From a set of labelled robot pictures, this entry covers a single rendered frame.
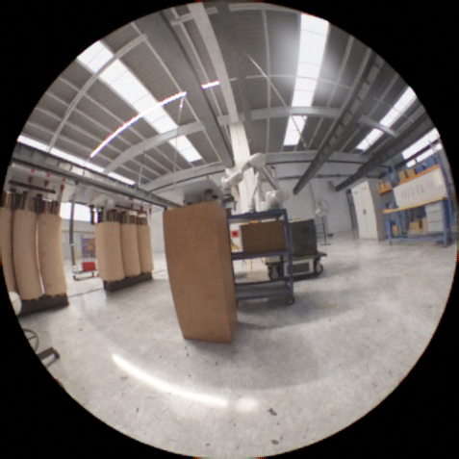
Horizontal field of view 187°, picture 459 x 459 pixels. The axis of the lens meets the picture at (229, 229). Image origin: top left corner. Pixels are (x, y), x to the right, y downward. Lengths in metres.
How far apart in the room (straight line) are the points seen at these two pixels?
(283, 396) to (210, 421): 0.31
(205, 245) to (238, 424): 0.90
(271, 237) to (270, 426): 1.31
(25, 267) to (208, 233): 2.11
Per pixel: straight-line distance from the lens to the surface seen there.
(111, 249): 2.51
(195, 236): 0.80
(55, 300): 2.40
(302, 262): 2.06
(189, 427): 0.74
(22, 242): 2.16
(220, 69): 8.18
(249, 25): 9.62
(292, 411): 0.74
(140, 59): 10.36
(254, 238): 1.27
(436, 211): 3.68
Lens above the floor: 0.69
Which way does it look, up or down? 4 degrees up
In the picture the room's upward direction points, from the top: 6 degrees counter-clockwise
